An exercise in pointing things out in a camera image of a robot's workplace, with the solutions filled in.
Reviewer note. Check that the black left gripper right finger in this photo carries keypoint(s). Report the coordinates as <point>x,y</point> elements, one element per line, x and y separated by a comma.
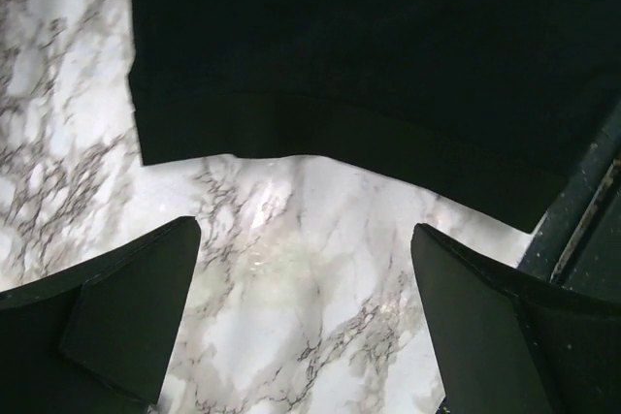
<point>507,342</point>

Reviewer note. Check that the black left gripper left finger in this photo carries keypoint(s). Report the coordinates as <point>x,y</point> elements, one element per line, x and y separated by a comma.
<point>98,336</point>

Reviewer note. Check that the black underwear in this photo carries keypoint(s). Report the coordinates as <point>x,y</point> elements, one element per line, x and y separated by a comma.
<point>489,103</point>

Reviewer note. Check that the black metal base rail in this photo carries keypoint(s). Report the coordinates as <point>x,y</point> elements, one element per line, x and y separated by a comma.
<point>577,245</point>

